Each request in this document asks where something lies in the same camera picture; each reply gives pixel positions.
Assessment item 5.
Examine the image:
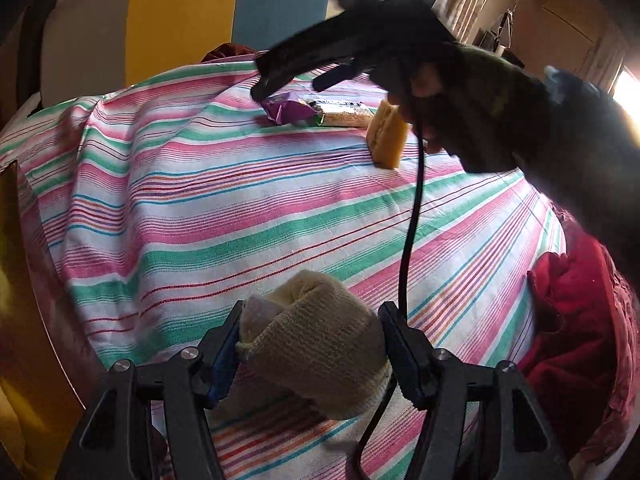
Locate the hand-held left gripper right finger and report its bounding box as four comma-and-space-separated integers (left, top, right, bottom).
377, 301, 577, 480

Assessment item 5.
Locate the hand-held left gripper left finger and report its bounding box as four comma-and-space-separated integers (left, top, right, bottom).
55, 302, 247, 480

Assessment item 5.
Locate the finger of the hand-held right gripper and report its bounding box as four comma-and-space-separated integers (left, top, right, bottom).
312, 57, 364, 93
249, 12, 369, 102

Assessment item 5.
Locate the purple snack packet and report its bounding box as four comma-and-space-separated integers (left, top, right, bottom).
260, 95, 321, 127

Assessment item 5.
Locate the beige sock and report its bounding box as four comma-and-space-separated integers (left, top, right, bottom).
235, 269, 394, 420

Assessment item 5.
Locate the person's right forearm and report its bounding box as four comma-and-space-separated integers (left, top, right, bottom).
492, 50, 640, 286

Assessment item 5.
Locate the person's right hand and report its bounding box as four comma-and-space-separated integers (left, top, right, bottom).
387, 42, 501, 174

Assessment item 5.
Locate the dark red cloth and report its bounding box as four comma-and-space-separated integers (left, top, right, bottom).
201, 43, 257, 64

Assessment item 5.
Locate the yellow sponge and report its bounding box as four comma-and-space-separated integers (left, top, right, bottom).
366, 99, 411, 170

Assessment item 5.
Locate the yellow and blue chair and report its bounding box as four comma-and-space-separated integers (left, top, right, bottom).
125, 0, 333, 88

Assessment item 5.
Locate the striped bed sheet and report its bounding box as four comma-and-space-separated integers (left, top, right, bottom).
0, 52, 568, 480

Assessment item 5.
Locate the red blanket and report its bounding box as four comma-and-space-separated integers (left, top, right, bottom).
517, 220, 640, 467

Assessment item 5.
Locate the golden yellow board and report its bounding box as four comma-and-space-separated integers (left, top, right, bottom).
0, 159, 110, 480

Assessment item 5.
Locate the black cable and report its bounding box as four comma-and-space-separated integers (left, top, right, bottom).
349, 94, 427, 480

